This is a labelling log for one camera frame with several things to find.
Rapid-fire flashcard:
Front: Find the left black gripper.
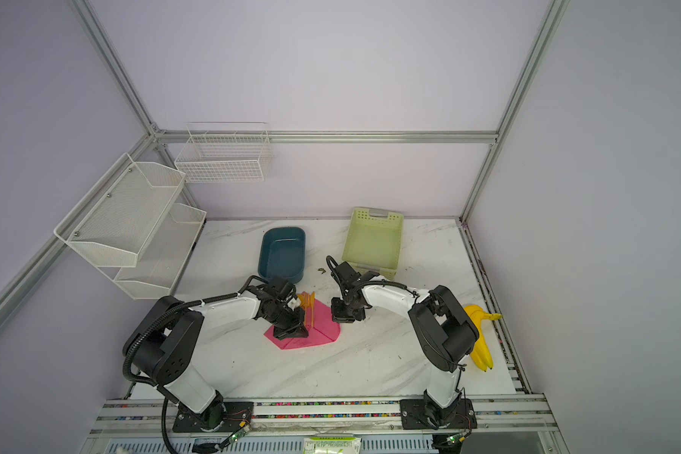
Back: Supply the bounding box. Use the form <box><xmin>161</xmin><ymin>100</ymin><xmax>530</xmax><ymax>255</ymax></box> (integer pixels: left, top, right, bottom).
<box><xmin>264</xmin><ymin>303</ymin><xmax>308</xmax><ymax>341</ymax></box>

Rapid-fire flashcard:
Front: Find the pink paper napkin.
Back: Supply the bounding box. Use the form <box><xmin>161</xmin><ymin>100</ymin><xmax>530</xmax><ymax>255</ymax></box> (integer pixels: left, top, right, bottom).
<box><xmin>264</xmin><ymin>299</ymin><xmax>342</xmax><ymax>350</ymax></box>

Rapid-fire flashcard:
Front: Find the yellow plastic fork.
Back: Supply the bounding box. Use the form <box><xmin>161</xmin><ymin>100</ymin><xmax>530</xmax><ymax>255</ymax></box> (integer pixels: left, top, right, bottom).
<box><xmin>306</xmin><ymin>292</ymin><xmax>315</xmax><ymax>328</ymax></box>

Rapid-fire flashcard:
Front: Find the yellow plastic knife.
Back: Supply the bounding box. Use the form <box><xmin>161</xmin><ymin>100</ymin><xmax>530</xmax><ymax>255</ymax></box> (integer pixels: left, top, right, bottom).
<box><xmin>308</xmin><ymin>291</ymin><xmax>316</xmax><ymax>328</ymax></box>

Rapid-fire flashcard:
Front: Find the yellow plastic spoon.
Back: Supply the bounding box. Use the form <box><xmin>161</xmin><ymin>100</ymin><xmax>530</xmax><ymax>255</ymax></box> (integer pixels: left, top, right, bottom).
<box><xmin>298</xmin><ymin>292</ymin><xmax>311</xmax><ymax>309</ymax></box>

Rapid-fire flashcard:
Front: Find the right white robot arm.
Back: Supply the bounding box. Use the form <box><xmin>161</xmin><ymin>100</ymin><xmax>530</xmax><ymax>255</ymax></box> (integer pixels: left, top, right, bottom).
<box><xmin>325</xmin><ymin>255</ymin><xmax>480</xmax><ymax>429</ymax></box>

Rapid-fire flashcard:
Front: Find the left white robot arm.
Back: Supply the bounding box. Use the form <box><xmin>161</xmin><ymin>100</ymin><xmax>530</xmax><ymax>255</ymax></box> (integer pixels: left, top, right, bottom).
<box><xmin>122</xmin><ymin>275</ymin><xmax>308</xmax><ymax>416</ymax></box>

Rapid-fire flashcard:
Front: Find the teal plastic oval tub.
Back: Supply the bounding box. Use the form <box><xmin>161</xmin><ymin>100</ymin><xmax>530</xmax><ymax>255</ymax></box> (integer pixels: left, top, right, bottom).
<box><xmin>257</xmin><ymin>226</ymin><xmax>306</xmax><ymax>284</ymax></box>

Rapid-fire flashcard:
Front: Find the light green plastic basket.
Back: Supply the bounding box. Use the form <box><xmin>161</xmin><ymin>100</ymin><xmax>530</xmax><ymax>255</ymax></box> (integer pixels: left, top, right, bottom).
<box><xmin>342</xmin><ymin>207</ymin><xmax>405</xmax><ymax>279</ymax></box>

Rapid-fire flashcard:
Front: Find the yellow bananas bunch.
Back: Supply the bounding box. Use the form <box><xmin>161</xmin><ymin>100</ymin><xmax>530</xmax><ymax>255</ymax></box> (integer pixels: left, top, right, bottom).
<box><xmin>463</xmin><ymin>305</ymin><xmax>502</xmax><ymax>372</ymax></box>

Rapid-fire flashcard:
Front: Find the green white label box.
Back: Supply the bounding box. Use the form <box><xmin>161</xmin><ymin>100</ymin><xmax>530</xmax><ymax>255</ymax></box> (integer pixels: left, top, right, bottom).
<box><xmin>302</xmin><ymin>436</ymin><xmax>362</xmax><ymax>454</ymax></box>

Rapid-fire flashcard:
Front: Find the white perforated metal shelf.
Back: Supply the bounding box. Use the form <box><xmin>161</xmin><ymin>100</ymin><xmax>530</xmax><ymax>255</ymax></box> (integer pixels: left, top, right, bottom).
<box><xmin>54</xmin><ymin>154</ymin><xmax>206</xmax><ymax>300</ymax></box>

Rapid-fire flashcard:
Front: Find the white wire basket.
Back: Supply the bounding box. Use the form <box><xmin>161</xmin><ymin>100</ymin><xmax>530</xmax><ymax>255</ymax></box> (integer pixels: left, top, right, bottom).
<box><xmin>174</xmin><ymin>122</ymin><xmax>274</xmax><ymax>183</ymax></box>

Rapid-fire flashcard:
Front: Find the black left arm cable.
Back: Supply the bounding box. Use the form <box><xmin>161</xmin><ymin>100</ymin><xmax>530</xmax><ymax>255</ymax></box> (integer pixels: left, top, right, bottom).
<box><xmin>121</xmin><ymin>274</ymin><xmax>274</xmax><ymax>454</ymax></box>

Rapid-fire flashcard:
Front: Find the aluminium frame profile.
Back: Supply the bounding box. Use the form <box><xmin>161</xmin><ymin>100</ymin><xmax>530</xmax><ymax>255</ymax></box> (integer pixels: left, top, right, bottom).
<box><xmin>0</xmin><ymin>1</ymin><xmax>569</xmax><ymax>334</ymax></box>

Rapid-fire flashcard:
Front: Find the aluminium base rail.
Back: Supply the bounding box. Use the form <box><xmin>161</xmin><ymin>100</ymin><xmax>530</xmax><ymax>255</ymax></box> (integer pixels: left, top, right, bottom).
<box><xmin>81</xmin><ymin>395</ymin><xmax>569</xmax><ymax>453</ymax></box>

